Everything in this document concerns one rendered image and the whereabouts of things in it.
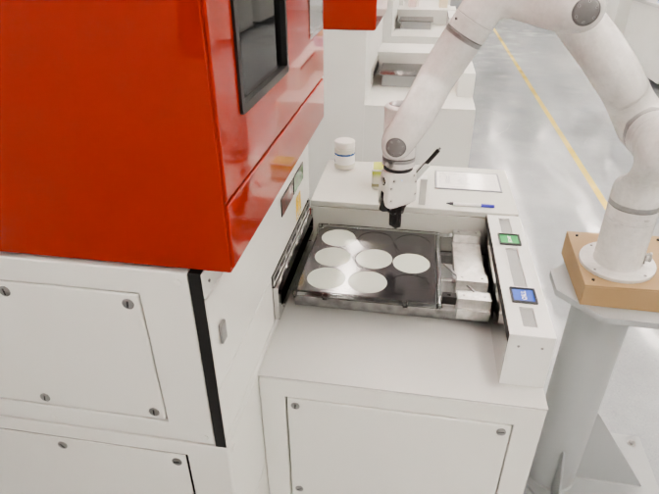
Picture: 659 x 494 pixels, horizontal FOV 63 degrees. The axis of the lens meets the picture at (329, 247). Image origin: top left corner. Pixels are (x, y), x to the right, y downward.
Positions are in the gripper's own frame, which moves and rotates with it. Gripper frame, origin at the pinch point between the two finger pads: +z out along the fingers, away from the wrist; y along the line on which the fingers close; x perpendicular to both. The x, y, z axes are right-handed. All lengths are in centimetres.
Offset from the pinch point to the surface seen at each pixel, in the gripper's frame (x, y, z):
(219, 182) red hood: -32, -61, -37
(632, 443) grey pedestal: -48, 82, 98
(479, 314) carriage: -31.1, 1.5, 13.0
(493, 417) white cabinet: -50, -13, 23
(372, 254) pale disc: 2.1, -5.8, 10.1
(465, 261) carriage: -12.7, 15.7, 12.3
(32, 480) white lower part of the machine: 4, -99, 38
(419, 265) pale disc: -9.3, 1.4, 10.3
